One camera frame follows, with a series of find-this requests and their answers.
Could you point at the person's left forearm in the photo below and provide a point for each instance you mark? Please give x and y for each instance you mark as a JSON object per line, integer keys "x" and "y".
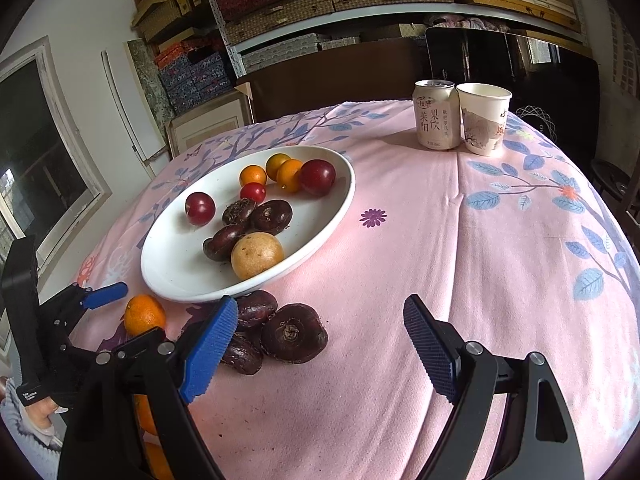
{"x": 25, "y": 445}

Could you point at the white plate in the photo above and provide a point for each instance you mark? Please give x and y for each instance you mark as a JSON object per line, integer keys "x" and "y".
{"x": 180, "y": 270}

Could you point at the stack of tan flat boxes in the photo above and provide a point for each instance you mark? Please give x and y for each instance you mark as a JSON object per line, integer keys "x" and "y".
{"x": 165, "y": 10}

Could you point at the red cherry tomato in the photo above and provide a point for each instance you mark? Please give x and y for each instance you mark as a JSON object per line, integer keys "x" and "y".
{"x": 252, "y": 192}

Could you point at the white framed window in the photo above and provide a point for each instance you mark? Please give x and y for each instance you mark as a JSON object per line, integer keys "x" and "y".
{"x": 50, "y": 150}

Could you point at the dark wooden chair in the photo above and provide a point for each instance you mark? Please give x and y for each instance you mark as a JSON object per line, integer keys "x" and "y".
{"x": 607, "y": 172}

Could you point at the marbled stone slab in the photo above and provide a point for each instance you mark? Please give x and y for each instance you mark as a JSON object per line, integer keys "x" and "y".
{"x": 147, "y": 80}

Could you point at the pink folded cloth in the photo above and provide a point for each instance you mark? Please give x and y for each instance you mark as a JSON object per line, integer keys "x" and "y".
{"x": 465, "y": 22}

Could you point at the metal shelving unit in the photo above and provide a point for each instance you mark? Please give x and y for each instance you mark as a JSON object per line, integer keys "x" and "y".
{"x": 220, "y": 10}

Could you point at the pale picture frame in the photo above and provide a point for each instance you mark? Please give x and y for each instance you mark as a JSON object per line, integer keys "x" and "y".
{"x": 210, "y": 125}

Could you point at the brown wooden board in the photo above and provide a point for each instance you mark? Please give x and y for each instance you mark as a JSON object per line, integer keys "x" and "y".
{"x": 330, "y": 75}

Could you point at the dark water chestnut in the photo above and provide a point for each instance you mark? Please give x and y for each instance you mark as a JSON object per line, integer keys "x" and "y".
{"x": 238, "y": 211}
{"x": 225, "y": 241}
{"x": 294, "y": 332}
{"x": 271, "y": 216}
{"x": 241, "y": 355}
{"x": 257, "y": 308}

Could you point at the white drink can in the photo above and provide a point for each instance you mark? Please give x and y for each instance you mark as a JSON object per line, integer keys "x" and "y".
{"x": 437, "y": 115}

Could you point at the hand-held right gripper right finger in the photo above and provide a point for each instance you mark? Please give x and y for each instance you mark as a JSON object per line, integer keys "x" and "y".
{"x": 430, "y": 345}

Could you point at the stack of grey patterned boxes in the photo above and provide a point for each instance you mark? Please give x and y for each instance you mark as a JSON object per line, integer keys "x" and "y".
{"x": 290, "y": 50}

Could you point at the stack of woven storage boxes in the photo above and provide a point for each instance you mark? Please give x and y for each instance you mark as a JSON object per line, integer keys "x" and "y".
{"x": 280, "y": 10}

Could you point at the orange kumquat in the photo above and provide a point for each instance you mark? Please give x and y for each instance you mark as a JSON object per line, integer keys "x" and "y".
{"x": 252, "y": 176}
{"x": 290, "y": 176}

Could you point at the white leaning board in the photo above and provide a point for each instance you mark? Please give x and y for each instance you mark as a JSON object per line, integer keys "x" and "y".
{"x": 125, "y": 105}

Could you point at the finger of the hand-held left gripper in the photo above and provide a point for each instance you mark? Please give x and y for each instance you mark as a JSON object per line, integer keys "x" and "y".
{"x": 140, "y": 338}
{"x": 107, "y": 294}

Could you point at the small yellow round fruit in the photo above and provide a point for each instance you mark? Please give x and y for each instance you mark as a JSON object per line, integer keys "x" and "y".
{"x": 274, "y": 164}

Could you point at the large red plum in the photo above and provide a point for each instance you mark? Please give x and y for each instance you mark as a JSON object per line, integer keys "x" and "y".
{"x": 317, "y": 177}

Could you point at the person's left hand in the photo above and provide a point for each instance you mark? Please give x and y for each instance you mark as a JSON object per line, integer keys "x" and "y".
{"x": 42, "y": 417}

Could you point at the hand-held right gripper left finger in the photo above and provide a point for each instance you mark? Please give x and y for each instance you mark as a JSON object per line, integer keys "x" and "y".
{"x": 210, "y": 350}

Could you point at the large yellow round fruit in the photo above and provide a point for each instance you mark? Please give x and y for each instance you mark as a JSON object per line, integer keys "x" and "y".
{"x": 256, "y": 256}

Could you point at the black glossy cabinet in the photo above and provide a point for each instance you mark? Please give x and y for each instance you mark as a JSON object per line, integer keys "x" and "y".
{"x": 550, "y": 75}

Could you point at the small red plum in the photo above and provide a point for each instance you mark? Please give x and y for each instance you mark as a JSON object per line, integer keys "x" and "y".
{"x": 200, "y": 208}

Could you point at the stack of blue patterned boxes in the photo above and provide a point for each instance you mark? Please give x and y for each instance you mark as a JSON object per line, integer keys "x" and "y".
{"x": 200, "y": 80}

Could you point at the white paper cup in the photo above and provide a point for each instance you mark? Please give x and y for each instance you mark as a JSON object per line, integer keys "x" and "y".
{"x": 482, "y": 120}

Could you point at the pink printed tablecloth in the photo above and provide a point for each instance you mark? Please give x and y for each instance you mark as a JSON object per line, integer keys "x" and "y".
{"x": 400, "y": 240}

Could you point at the orange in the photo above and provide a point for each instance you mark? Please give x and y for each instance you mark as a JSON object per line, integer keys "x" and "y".
{"x": 144, "y": 315}

